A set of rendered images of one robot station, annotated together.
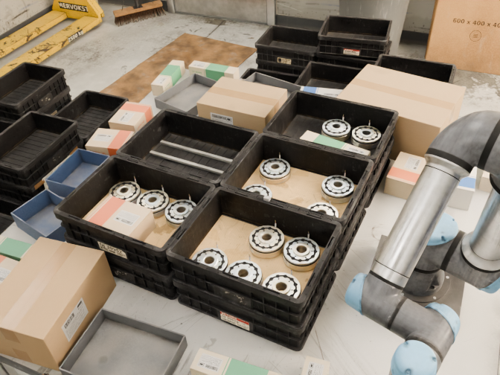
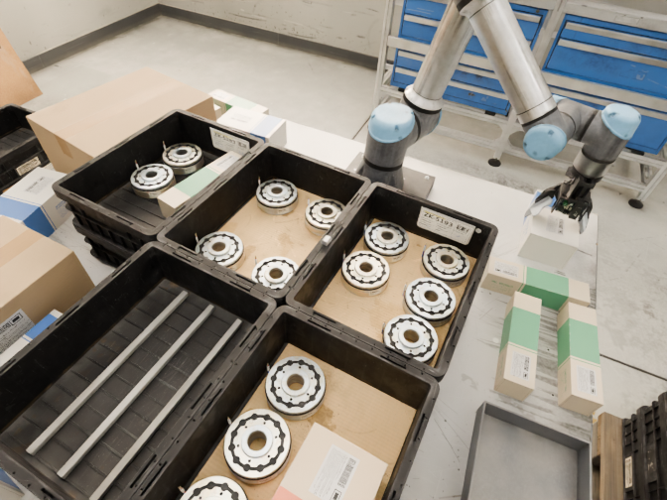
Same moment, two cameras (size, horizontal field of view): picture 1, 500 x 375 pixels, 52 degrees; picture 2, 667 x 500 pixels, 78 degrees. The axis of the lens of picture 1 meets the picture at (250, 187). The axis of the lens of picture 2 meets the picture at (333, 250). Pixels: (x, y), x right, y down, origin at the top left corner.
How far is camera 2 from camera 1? 1.31 m
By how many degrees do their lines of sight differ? 63
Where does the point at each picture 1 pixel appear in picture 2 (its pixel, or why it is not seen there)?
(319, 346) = not seen: hidden behind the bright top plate
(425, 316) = (570, 105)
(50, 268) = not seen: outside the picture
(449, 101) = (167, 80)
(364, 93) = (102, 131)
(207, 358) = (515, 367)
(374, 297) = (565, 125)
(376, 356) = not seen: hidden behind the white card
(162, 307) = (421, 451)
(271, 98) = (17, 236)
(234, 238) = (349, 313)
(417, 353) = (620, 109)
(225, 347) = (470, 363)
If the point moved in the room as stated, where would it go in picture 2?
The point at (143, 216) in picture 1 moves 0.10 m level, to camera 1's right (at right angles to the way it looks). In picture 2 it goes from (332, 437) to (331, 373)
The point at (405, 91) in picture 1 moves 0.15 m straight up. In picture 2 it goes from (122, 101) to (103, 49)
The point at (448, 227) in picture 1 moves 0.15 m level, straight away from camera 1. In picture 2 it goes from (399, 107) to (349, 92)
